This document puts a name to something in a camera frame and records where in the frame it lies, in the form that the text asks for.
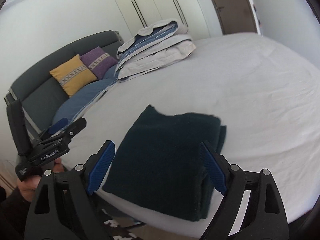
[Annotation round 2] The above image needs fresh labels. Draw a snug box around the person's left hand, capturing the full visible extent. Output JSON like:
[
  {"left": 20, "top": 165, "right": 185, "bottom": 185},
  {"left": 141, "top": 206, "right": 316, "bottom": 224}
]
[{"left": 17, "top": 158, "right": 64, "bottom": 202}]

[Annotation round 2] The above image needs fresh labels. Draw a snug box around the white wardrobe with black handles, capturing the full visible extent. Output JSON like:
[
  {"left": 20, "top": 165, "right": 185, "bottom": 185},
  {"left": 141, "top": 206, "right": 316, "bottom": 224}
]
[{"left": 115, "top": 0, "right": 222, "bottom": 40}]

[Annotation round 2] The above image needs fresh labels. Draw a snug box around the yellow patterned cushion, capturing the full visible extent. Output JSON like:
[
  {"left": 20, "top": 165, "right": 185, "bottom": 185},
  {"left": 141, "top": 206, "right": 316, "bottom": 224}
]
[{"left": 50, "top": 54, "right": 97, "bottom": 97}]

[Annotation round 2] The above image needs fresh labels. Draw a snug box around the folded beige blue duvet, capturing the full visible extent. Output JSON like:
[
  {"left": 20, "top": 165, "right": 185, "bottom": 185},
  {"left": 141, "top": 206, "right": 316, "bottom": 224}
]
[{"left": 115, "top": 18, "right": 196, "bottom": 81}]

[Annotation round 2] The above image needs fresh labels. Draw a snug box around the purple patterned cushion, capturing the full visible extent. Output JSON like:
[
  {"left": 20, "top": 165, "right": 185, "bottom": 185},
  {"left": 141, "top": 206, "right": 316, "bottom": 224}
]
[{"left": 80, "top": 47, "right": 118, "bottom": 80}]

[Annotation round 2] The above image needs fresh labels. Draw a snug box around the brown wooden door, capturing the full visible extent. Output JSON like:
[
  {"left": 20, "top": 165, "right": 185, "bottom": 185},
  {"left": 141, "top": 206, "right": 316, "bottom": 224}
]
[{"left": 212, "top": 0, "right": 257, "bottom": 35}]

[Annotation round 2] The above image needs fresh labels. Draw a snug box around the dark grey headboard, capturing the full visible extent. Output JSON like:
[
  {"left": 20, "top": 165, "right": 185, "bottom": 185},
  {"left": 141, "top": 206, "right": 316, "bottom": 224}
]
[{"left": 4, "top": 30, "right": 124, "bottom": 140}]

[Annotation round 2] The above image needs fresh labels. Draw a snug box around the blue pillow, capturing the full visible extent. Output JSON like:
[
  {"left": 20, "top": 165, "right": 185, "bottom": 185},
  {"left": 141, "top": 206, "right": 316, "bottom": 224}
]
[{"left": 52, "top": 64, "right": 118, "bottom": 125}]

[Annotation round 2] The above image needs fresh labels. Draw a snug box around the dark green sweater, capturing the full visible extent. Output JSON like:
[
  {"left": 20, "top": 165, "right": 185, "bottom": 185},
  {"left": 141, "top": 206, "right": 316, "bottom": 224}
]
[{"left": 103, "top": 106, "right": 227, "bottom": 222}]

